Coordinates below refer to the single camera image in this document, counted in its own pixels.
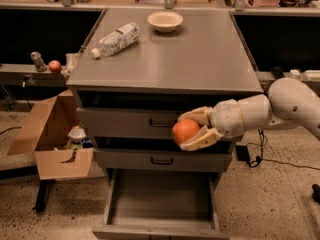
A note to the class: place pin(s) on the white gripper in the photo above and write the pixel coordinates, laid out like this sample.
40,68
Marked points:
226,117

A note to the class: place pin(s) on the orange fruit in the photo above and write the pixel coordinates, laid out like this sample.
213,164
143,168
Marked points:
184,130

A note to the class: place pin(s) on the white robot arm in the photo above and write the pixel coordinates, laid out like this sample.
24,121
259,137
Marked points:
289,103

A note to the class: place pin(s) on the grey drawer cabinet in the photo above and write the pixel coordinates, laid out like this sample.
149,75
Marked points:
199,64

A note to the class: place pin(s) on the grey bottom drawer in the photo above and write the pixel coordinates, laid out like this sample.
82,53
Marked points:
160,205

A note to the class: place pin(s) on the grey drawer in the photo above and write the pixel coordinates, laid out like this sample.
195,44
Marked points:
162,160
160,205
129,123

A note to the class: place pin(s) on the grey middle drawer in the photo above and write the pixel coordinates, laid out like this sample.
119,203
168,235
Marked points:
162,160

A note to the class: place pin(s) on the grey top drawer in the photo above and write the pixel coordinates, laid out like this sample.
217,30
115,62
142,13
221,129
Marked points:
129,123

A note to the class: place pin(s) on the black power adapter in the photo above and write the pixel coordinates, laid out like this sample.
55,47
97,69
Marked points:
242,153

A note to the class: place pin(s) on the white bowl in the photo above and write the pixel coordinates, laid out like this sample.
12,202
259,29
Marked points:
165,21

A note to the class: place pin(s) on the clear plastic water bottle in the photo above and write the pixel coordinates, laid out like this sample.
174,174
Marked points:
116,41

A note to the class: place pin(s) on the white cup in box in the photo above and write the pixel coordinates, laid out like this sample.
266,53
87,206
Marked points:
76,135

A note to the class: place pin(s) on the brown cardboard box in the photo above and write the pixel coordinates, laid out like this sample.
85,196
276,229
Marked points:
45,134

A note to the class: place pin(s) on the small red apple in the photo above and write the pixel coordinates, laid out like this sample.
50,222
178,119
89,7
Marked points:
55,66

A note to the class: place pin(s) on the black desk leg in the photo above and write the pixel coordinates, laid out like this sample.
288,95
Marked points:
43,195

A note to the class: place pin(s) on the small grey figurine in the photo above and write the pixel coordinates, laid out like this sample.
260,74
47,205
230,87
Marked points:
38,61

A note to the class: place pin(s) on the grey side shelf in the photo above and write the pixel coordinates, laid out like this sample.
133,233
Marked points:
27,75

